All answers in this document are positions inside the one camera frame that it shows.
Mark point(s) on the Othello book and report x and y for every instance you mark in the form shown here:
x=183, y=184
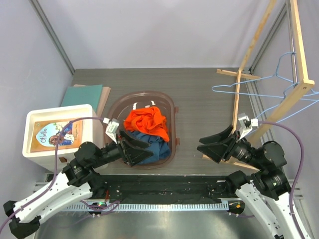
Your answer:
x=48, y=134

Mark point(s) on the white slotted cable duct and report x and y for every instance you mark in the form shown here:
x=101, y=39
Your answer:
x=223, y=206

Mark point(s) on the orange t shirt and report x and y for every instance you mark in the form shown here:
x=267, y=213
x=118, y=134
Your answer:
x=149, y=121

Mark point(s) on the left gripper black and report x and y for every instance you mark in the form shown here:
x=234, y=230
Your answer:
x=132, y=155

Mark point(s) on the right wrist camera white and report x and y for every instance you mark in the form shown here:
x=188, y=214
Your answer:
x=246, y=125

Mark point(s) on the white drawer box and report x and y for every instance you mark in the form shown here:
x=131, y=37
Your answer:
x=92, y=132

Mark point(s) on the teal book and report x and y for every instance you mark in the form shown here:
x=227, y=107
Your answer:
x=82, y=95

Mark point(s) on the light blue wire hanger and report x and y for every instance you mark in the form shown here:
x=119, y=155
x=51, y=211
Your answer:
x=303, y=89

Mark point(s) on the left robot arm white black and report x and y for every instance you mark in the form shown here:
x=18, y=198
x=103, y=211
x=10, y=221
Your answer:
x=77, y=181

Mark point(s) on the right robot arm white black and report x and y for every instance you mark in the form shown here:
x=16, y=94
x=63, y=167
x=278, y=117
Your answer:
x=279, y=218

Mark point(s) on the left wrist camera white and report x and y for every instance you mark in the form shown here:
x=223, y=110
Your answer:
x=111, y=128

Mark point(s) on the blue t shirt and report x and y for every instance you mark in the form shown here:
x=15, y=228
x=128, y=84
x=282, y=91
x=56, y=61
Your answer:
x=158, y=146

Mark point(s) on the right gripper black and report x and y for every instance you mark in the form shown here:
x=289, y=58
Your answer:
x=230, y=145

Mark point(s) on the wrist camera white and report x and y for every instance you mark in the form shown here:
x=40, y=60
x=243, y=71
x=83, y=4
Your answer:
x=111, y=128
x=246, y=125

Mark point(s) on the pink transparent plastic bin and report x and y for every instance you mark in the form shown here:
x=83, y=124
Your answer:
x=121, y=108

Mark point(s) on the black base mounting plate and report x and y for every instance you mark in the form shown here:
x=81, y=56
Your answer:
x=177, y=189

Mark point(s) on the wooden clothes rack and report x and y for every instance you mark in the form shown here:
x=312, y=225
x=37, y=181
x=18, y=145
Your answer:
x=297, y=53

